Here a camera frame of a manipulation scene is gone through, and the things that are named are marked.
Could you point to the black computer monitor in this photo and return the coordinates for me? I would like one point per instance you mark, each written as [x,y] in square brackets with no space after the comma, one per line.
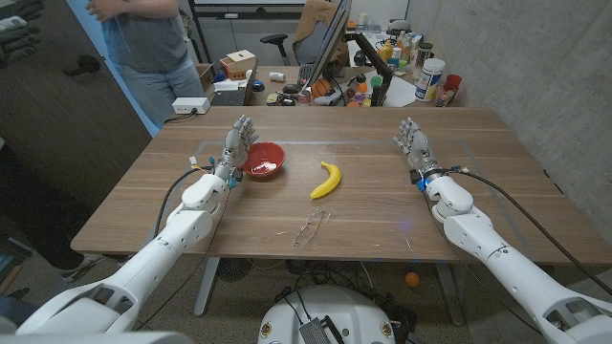
[330,43]

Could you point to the grey table leg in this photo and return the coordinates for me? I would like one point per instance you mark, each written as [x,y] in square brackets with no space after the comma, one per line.
[206,286]
[449,296]

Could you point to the wooden desk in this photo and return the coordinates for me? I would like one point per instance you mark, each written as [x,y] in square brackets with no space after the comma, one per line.
[272,95]

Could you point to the red bowl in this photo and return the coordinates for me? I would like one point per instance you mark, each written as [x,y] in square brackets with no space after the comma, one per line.
[263,157]

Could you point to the open cardboard box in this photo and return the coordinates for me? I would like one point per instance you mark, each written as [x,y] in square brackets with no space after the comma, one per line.
[205,76]

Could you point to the wooden box orange base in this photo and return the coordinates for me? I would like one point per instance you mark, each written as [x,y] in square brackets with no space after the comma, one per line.
[239,64]

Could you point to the black laptop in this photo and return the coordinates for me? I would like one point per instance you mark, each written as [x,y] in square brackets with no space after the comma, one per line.
[232,98]

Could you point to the person in grey shirt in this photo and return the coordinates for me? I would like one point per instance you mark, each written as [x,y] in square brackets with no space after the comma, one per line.
[143,38]

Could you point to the small orange basketball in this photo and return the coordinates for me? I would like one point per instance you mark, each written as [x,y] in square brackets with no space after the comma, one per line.
[321,88]

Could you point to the orange ball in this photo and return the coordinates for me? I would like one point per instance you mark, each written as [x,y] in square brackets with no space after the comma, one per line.
[412,279]

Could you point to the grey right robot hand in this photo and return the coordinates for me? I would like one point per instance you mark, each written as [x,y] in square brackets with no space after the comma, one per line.
[421,153]

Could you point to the person in dark trousers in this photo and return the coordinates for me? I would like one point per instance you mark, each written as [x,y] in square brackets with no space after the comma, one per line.
[43,215]

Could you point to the white power box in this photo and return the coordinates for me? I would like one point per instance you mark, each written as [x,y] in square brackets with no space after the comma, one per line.
[191,105]

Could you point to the black floor fan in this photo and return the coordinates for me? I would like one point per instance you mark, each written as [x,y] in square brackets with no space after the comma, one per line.
[234,270]

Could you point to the office chair brown jacket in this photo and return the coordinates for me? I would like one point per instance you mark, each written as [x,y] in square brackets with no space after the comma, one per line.
[306,48]

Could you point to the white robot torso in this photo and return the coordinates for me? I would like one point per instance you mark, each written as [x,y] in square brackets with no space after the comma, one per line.
[95,338]

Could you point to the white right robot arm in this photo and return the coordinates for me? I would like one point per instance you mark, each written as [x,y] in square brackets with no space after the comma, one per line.
[502,258]

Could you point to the clear frame glasses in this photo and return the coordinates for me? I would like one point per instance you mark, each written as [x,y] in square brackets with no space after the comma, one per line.
[308,231]

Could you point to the white canister blue label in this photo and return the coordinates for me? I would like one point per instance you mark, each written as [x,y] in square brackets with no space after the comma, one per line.
[429,79]

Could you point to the white paper sheet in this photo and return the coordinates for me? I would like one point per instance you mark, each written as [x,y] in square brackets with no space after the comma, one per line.
[401,93]

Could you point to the yellow bottle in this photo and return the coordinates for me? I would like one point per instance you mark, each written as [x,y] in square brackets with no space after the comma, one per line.
[386,51]

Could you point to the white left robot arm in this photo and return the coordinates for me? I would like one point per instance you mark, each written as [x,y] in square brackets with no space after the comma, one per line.
[143,267]

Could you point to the yellow banana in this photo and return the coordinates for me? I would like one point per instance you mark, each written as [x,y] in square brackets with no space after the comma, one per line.
[330,184]

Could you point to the jar with dark lid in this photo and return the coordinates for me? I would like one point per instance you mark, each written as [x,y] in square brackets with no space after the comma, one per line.
[421,59]

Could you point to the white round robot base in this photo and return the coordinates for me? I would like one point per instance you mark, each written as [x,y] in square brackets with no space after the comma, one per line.
[334,310]

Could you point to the blue round button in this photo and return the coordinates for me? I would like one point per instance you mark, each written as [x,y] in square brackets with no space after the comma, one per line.
[258,86]

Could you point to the grey ribbed box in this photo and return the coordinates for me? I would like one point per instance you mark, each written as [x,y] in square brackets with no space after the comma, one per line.
[315,332]

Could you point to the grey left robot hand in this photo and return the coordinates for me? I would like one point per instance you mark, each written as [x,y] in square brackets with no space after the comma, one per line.
[234,153]

